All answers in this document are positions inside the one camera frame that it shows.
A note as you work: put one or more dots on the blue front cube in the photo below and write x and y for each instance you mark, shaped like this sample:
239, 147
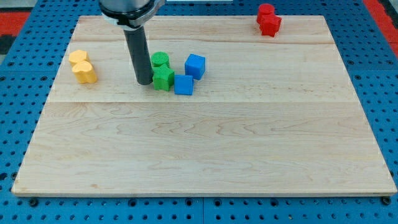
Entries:
183, 84

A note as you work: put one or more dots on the blue cube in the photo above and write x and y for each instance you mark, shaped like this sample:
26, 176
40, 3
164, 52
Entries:
195, 66
183, 84

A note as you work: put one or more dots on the blue rear cube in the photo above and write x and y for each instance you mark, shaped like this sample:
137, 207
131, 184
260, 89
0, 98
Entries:
195, 66

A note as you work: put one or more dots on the green star block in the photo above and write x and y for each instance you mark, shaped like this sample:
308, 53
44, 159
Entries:
163, 77

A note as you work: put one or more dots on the green cylinder block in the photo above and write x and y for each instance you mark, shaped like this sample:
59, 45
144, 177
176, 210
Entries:
159, 59

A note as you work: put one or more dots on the wooden board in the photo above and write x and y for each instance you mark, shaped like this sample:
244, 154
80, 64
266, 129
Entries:
271, 117

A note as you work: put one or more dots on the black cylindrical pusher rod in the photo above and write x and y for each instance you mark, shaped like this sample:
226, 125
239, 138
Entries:
139, 53

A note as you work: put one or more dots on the red star block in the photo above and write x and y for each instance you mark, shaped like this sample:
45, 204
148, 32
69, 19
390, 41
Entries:
270, 24

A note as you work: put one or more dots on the red cylinder block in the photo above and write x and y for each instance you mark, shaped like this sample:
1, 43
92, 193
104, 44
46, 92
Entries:
263, 10

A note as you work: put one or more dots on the yellow heart block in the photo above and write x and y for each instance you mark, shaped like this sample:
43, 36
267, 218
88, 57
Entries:
84, 72

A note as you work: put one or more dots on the yellow rear block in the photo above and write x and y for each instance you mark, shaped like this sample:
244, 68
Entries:
78, 56

